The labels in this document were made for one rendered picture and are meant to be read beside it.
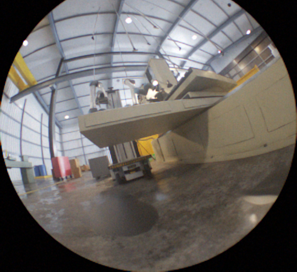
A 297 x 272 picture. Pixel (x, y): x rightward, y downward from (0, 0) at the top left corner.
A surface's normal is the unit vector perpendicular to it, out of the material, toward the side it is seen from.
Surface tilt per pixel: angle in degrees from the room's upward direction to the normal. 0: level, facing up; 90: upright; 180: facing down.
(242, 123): 90
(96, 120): 90
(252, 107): 90
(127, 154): 90
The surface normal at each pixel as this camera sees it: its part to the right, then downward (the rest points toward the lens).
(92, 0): 0.24, 0.97
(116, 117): 0.30, -0.33
